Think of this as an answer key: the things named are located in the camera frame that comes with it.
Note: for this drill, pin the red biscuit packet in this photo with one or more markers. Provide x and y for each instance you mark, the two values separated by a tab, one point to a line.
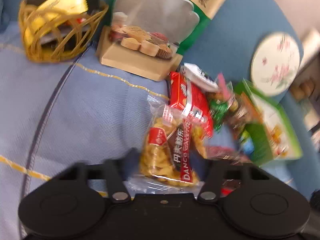
191	101

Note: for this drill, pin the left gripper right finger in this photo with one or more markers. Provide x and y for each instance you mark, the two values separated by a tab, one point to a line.
220	177

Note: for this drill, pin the white black snack packet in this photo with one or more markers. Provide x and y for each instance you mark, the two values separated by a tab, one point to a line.
197	76

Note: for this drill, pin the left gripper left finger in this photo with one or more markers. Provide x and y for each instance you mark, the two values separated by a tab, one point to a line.
114	172

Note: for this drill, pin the black gold box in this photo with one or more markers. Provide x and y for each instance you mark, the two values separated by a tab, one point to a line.
67	2

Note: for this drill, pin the green snack packet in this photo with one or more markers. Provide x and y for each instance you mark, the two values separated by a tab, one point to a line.
218	108

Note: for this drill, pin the yellow woven basket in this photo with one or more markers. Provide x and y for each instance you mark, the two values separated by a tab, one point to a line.
51	35

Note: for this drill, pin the pink snack packet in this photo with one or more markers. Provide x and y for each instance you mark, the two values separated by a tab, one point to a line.
223	87

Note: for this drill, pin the large grain pouch bag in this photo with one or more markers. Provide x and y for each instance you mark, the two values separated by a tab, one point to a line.
148	38

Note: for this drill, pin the clear bag yellow crackers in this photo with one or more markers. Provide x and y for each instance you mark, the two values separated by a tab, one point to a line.
165	164

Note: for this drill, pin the green cardboard box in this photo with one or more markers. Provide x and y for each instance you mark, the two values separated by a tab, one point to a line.
273	136

